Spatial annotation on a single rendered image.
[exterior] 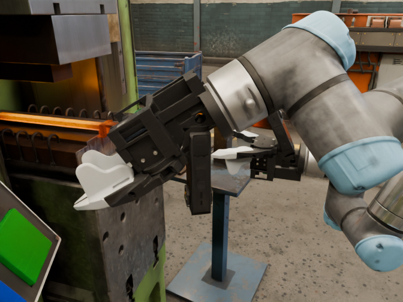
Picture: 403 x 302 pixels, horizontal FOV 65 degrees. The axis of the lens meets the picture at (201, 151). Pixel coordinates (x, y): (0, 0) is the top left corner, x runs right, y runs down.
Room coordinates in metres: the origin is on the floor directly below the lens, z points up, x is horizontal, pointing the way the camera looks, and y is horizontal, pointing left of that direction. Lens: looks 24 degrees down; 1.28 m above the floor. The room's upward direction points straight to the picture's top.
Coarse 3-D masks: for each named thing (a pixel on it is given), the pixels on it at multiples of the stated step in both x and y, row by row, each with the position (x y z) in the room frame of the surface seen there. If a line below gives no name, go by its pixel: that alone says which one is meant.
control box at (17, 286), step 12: (0, 192) 0.36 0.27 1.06; (12, 192) 0.38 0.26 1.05; (0, 204) 0.34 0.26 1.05; (12, 204) 0.36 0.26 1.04; (24, 204) 0.38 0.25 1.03; (0, 216) 0.33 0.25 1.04; (24, 216) 0.36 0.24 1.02; (36, 216) 0.38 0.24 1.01; (48, 228) 0.38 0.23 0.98; (60, 240) 0.38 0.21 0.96; (0, 264) 0.28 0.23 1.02; (48, 264) 0.33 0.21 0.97; (0, 276) 0.26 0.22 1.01; (12, 276) 0.27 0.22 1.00; (12, 288) 0.26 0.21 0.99; (24, 288) 0.27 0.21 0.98; (36, 288) 0.29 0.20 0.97; (36, 300) 0.27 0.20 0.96
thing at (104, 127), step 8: (24, 120) 0.84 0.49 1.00; (32, 120) 0.83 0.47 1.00; (40, 120) 0.82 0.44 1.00; (48, 120) 0.82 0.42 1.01; (56, 120) 0.81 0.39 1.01; (64, 120) 0.81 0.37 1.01; (72, 120) 0.81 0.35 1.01; (80, 120) 0.81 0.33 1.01; (112, 120) 0.80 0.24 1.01; (96, 128) 0.77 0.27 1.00; (104, 128) 0.76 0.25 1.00; (104, 136) 0.76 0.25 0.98
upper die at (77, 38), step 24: (0, 24) 0.70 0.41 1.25; (24, 24) 0.68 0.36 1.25; (48, 24) 0.67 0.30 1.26; (72, 24) 0.72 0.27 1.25; (96, 24) 0.80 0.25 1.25; (0, 48) 0.71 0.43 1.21; (24, 48) 0.69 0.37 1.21; (48, 48) 0.67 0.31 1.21; (72, 48) 0.71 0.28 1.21; (96, 48) 0.79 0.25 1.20
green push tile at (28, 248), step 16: (0, 224) 0.32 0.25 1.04; (16, 224) 0.33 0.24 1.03; (0, 240) 0.29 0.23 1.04; (16, 240) 0.31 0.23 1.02; (32, 240) 0.33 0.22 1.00; (48, 240) 0.35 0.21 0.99; (0, 256) 0.28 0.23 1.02; (16, 256) 0.29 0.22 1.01; (32, 256) 0.31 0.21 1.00; (16, 272) 0.28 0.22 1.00; (32, 272) 0.29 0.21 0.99
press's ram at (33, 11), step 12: (0, 0) 0.63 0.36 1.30; (12, 0) 0.63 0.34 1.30; (24, 0) 0.62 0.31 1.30; (36, 0) 0.63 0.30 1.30; (48, 0) 0.66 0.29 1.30; (60, 0) 0.70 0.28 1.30; (72, 0) 0.73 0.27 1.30; (84, 0) 0.77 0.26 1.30; (96, 0) 0.82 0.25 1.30; (108, 0) 0.87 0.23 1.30; (0, 12) 0.64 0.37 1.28; (12, 12) 0.63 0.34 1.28; (24, 12) 0.62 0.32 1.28; (36, 12) 0.63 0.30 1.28; (48, 12) 0.66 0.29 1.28; (60, 12) 0.69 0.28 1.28; (72, 12) 0.73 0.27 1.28; (84, 12) 0.77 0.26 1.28; (96, 12) 0.81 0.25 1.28; (108, 12) 0.86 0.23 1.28
